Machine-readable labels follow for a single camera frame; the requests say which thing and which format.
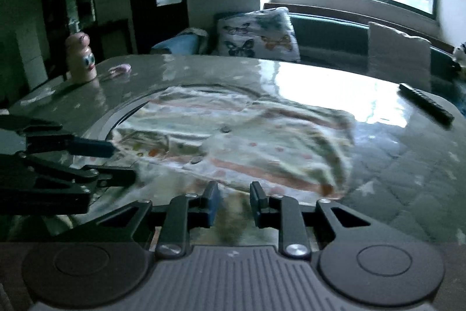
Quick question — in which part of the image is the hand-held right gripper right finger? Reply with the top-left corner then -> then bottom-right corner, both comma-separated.
250,182 -> 371,258

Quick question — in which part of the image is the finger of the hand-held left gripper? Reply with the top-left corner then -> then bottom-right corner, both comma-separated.
0,113 -> 118,159
0,151 -> 138,216

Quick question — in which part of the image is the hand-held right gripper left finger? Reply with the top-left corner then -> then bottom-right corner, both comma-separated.
96,182 -> 221,259

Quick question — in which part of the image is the pale patterned striped garment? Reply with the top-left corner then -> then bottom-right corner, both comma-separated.
111,85 -> 356,200

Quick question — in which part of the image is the pink bottle with cartoon eyes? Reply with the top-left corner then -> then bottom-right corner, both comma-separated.
65,31 -> 98,82

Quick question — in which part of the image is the white cabinet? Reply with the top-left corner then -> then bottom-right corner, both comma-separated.
16,29 -> 49,90

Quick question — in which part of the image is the dark side table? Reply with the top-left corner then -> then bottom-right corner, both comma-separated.
91,18 -> 133,60

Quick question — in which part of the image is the blue cushion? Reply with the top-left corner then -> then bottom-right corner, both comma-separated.
151,34 -> 201,55

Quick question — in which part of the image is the dark wooden cabinet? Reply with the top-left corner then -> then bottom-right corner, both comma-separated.
40,0 -> 97,78

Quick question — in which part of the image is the pale crumpled cloth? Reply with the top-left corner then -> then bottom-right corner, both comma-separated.
182,27 -> 211,55

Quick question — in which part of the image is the white butterfly print pillow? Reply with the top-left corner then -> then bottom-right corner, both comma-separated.
216,7 -> 301,63

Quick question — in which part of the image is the teal sofa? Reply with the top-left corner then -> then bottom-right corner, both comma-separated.
151,3 -> 466,115

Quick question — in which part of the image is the black remote control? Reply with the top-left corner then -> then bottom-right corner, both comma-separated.
398,82 -> 456,124

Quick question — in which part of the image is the plain light grey pillow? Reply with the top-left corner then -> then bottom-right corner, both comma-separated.
368,21 -> 432,93

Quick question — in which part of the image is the white stuffed toy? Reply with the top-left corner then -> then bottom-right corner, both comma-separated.
453,43 -> 466,66

